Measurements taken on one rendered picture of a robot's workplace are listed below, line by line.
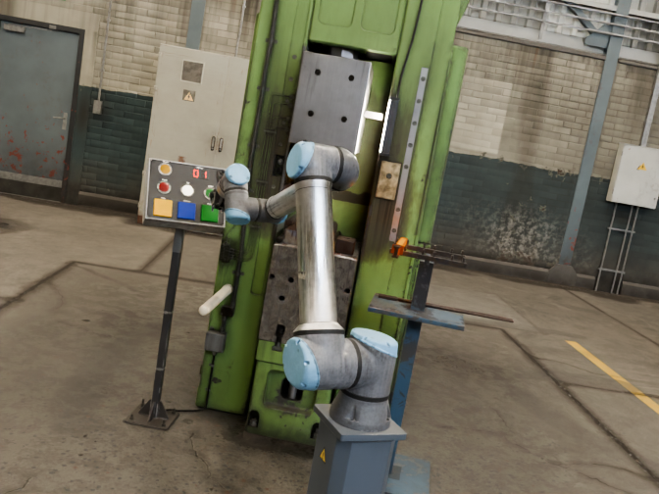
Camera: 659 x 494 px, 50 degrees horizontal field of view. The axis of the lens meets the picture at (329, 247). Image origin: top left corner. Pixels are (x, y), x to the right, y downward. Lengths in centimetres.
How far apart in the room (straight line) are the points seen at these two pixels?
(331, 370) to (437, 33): 182
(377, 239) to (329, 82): 75
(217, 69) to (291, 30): 516
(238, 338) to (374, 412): 147
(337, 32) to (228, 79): 519
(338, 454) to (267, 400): 128
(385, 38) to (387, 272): 107
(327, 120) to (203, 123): 539
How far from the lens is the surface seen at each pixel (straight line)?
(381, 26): 335
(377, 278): 336
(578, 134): 980
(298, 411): 339
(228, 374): 357
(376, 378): 212
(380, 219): 332
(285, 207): 257
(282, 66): 336
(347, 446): 216
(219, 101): 847
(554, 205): 975
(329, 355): 202
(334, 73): 319
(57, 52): 957
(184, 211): 309
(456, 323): 296
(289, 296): 321
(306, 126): 318
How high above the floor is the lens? 144
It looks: 9 degrees down
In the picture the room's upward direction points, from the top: 10 degrees clockwise
